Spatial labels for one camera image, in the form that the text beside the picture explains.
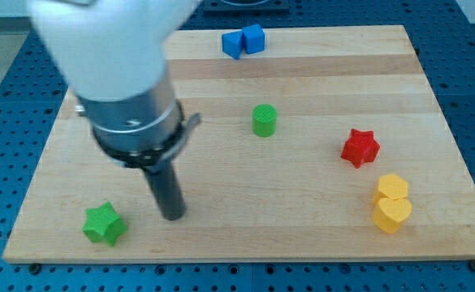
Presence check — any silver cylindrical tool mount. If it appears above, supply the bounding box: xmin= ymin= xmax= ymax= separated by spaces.
xmin=77 ymin=70 xmax=201 ymax=173

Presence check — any yellow heart block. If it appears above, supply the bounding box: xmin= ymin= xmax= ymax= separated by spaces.
xmin=371 ymin=198 xmax=412 ymax=234

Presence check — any red star block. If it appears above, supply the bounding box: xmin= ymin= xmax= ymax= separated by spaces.
xmin=341 ymin=128 xmax=380 ymax=169

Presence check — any green star block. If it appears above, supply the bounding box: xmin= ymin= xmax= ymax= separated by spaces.
xmin=82 ymin=201 xmax=127 ymax=247

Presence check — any blue cube block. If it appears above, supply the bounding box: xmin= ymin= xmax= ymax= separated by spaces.
xmin=242 ymin=24 xmax=266 ymax=54

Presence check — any blue pentagon block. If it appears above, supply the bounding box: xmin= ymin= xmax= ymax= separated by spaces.
xmin=222 ymin=30 xmax=244 ymax=60

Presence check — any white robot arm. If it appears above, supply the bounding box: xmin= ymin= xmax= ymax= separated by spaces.
xmin=27 ymin=0 xmax=201 ymax=221

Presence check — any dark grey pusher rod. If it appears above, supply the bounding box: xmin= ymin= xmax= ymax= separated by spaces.
xmin=143 ymin=163 xmax=186 ymax=221

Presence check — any green cylinder block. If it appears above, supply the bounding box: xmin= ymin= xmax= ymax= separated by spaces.
xmin=252 ymin=104 xmax=277 ymax=137

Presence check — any wooden board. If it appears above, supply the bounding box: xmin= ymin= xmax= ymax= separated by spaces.
xmin=3 ymin=25 xmax=475 ymax=264

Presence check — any yellow hexagon block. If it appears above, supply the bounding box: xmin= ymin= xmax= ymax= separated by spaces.
xmin=372 ymin=174 xmax=408 ymax=204

